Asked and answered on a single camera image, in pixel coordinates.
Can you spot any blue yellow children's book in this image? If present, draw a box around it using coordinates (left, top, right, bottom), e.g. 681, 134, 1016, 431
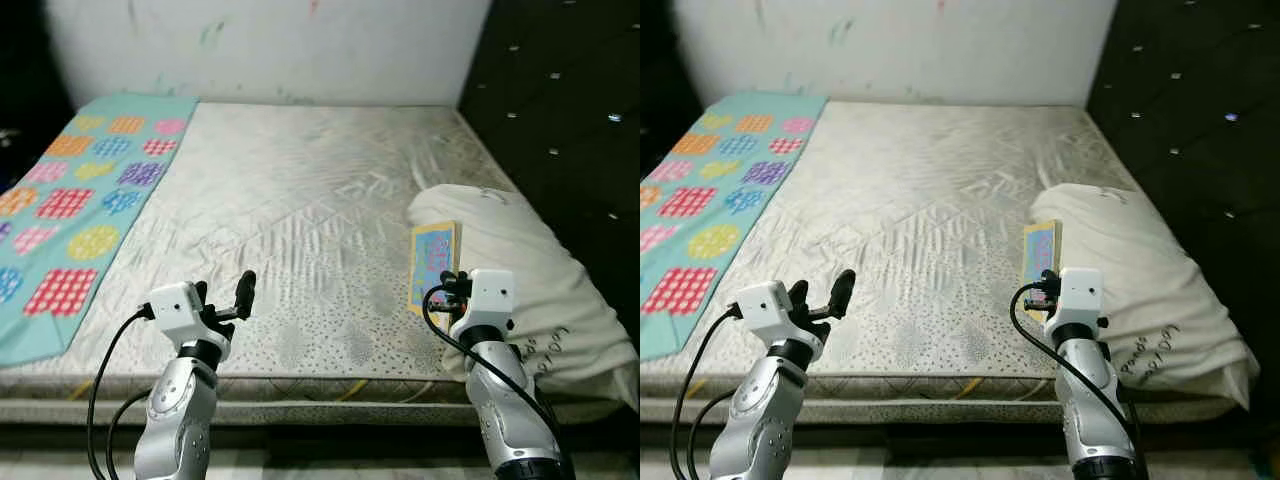
409, 220, 464, 331
1019, 219, 1064, 323

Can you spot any white printed pillow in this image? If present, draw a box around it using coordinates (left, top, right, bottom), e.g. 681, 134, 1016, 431
1029, 183, 1263, 413
407, 185, 641, 413

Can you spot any quilted white mattress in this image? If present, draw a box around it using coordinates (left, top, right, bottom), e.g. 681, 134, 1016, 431
640, 100, 1249, 425
0, 102, 629, 427

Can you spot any teal patchwork dotted blanket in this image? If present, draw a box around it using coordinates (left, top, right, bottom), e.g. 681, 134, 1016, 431
640, 91, 830, 363
0, 92, 200, 368

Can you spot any black tufted headboard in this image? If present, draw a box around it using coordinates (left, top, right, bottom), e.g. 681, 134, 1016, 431
457, 0, 641, 346
1085, 0, 1280, 406

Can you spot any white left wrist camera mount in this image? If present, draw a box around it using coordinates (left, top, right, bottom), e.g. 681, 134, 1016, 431
737, 279, 817, 347
148, 281, 234, 347

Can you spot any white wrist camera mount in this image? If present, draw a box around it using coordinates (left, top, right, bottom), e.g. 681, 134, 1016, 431
737, 279, 817, 347
459, 267, 517, 333
148, 281, 234, 347
1057, 266, 1105, 327

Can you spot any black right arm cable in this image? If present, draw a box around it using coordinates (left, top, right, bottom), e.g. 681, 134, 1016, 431
421, 284, 563, 473
1009, 282, 1143, 463

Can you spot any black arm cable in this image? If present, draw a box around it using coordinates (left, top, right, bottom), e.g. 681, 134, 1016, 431
106, 388, 153, 480
1009, 282, 1143, 463
687, 388, 737, 480
421, 284, 563, 473

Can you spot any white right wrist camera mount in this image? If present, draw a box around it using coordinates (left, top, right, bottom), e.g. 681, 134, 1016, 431
459, 267, 517, 333
1057, 266, 1105, 327

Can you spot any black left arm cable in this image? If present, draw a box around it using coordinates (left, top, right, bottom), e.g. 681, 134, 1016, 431
106, 388, 153, 480
687, 388, 737, 480

